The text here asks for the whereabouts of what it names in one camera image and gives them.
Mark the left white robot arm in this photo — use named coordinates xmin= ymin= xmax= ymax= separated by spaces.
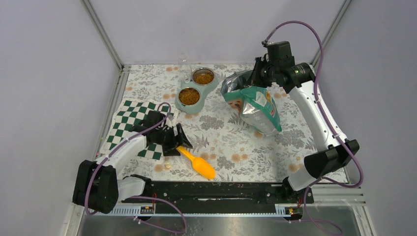
xmin=72 ymin=111 xmax=193 ymax=214

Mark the yellow plastic scoop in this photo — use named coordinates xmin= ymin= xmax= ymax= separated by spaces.
xmin=177 ymin=146 xmax=216 ymax=179

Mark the floral tablecloth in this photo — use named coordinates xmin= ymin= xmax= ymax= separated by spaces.
xmin=99 ymin=63 xmax=349 ymax=183

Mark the clear plastic cup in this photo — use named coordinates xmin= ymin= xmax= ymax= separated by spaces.
xmin=178 ymin=53 xmax=192 ymax=83

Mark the teal dog food bag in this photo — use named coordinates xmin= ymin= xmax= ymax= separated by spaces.
xmin=220 ymin=70 xmax=282 ymax=136

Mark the teal double pet bowl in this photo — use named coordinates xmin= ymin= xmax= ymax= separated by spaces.
xmin=175 ymin=67 xmax=219 ymax=115

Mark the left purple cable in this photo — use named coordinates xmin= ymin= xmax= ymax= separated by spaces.
xmin=84 ymin=102 xmax=187 ymax=236

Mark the green white checkered mat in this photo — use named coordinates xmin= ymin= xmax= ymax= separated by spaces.
xmin=99 ymin=98 xmax=169 ymax=164

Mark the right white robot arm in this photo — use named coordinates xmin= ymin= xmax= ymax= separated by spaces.
xmin=251 ymin=41 xmax=359 ymax=203

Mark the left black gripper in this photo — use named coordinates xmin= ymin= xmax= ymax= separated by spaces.
xmin=155 ymin=123 xmax=192 ymax=156

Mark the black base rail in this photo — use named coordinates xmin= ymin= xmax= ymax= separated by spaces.
xmin=121 ymin=180 xmax=315 ymax=215

